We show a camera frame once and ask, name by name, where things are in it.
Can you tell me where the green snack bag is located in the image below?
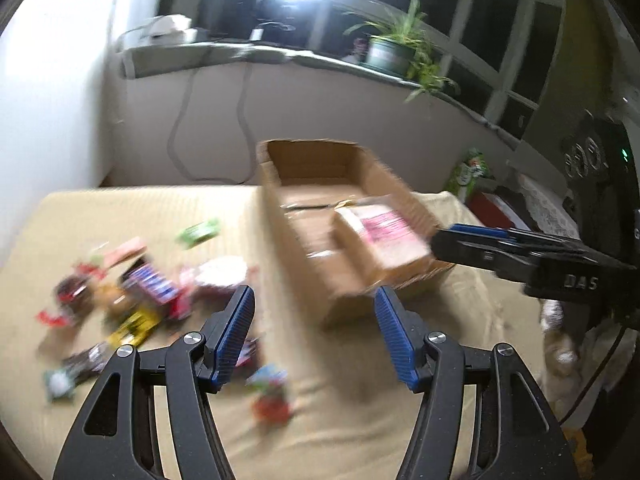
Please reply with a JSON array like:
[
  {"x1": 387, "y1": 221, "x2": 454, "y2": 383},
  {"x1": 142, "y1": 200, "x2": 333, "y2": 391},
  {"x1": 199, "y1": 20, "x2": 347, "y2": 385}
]
[{"x1": 445, "y1": 148, "x2": 494, "y2": 203}]

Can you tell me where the lace white cloth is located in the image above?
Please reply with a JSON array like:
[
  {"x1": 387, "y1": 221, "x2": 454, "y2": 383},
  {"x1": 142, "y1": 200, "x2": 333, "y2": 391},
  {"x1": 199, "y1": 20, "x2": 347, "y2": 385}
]
[{"x1": 518, "y1": 174, "x2": 580, "y2": 240}]

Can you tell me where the green candy packet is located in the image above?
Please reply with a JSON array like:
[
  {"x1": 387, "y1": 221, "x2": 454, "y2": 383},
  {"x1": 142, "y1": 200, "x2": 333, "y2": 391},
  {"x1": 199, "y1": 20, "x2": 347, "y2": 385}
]
[{"x1": 177, "y1": 219, "x2": 220, "y2": 248}]

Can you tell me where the small dark red-ended candy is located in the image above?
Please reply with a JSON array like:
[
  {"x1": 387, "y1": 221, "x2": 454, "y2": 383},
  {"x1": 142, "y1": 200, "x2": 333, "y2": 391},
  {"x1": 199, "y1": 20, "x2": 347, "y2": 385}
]
[{"x1": 36, "y1": 274, "x2": 94, "y2": 328}]

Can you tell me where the white power adapter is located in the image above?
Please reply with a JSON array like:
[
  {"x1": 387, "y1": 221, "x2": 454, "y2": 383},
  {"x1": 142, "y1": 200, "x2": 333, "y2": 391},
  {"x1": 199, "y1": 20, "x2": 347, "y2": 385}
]
[{"x1": 145, "y1": 14, "x2": 198, "y2": 44}]

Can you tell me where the black cable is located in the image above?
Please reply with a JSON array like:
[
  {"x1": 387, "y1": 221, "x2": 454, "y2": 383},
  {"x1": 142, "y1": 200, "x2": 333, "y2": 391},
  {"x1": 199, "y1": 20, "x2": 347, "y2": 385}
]
[{"x1": 167, "y1": 66, "x2": 260, "y2": 187}]

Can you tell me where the open cardboard box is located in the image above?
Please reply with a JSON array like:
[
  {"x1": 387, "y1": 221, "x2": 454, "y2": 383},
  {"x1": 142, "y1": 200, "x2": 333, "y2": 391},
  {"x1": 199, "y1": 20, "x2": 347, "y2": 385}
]
[{"x1": 257, "y1": 140, "x2": 452, "y2": 328}]

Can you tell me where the pink candy packet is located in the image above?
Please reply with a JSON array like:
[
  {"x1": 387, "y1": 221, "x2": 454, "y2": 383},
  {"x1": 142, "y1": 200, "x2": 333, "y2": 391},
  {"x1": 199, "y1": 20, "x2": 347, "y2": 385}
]
[{"x1": 89, "y1": 237, "x2": 146, "y2": 269}]

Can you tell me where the brown braised egg packet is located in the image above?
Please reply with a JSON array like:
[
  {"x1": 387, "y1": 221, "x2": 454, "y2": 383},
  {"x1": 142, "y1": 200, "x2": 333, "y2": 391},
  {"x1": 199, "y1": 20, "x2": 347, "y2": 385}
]
[{"x1": 94, "y1": 284, "x2": 134, "y2": 318}]

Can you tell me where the bagged toast bread loaf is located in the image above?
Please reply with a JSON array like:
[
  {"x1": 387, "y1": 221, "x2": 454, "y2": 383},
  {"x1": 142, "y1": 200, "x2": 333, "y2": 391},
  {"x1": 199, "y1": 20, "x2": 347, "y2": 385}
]
[{"x1": 332, "y1": 200, "x2": 432, "y2": 286}]

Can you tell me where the snickers bar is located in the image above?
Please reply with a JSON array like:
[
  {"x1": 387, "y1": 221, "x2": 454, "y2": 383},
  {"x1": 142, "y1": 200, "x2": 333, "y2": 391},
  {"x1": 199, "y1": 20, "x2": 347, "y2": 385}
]
[
  {"x1": 120, "y1": 262, "x2": 192, "y2": 321},
  {"x1": 62, "y1": 341, "x2": 114, "y2": 382}
]

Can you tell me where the yellow snack packet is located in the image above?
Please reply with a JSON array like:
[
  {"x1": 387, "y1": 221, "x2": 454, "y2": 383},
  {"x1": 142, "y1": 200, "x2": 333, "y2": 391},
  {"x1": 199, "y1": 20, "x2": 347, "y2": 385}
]
[{"x1": 106, "y1": 308, "x2": 162, "y2": 349}]

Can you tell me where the red gift box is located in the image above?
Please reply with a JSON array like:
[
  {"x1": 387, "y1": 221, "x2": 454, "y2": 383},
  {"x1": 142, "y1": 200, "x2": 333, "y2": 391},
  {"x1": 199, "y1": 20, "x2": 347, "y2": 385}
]
[{"x1": 466, "y1": 192, "x2": 530, "y2": 231}]

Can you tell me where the potted spider plant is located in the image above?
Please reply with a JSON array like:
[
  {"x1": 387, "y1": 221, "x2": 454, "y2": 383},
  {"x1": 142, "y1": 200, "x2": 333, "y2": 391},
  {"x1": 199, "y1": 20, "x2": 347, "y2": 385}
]
[{"x1": 343, "y1": 0, "x2": 460, "y2": 103}]

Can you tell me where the striped beige table cloth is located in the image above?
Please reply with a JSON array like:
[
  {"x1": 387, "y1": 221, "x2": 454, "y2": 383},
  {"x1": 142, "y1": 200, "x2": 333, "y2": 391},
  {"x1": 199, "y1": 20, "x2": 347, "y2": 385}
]
[{"x1": 0, "y1": 184, "x2": 566, "y2": 480}]

